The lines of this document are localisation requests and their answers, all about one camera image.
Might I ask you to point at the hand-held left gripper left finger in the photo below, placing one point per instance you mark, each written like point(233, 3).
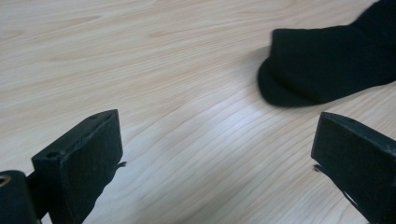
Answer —
point(81, 168)

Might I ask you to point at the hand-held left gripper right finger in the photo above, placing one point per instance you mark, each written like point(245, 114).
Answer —
point(358, 161)

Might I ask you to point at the black sock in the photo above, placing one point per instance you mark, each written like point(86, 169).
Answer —
point(336, 59)
point(275, 90)

